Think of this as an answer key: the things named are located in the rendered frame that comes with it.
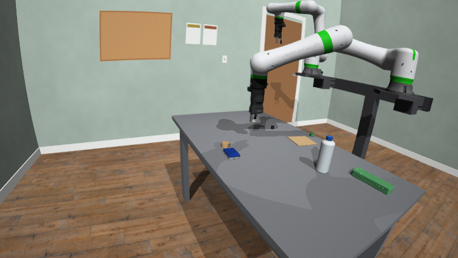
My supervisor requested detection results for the grey bottle with blue cap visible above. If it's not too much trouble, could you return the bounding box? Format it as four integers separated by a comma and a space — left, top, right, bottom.
316, 135, 335, 173

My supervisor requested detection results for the tan flat mat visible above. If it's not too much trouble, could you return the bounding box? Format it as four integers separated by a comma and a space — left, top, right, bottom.
288, 136, 317, 146

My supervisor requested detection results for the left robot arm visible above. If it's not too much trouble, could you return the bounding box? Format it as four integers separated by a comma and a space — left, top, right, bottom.
250, 25, 419, 96

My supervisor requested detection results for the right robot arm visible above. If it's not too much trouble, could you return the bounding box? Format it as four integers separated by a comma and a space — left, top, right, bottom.
267, 1, 328, 76

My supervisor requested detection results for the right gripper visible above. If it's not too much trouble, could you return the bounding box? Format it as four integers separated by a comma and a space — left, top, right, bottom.
274, 18, 286, 44

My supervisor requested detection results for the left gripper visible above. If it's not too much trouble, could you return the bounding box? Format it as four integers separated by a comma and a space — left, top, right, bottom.
247, 78, 268, 123

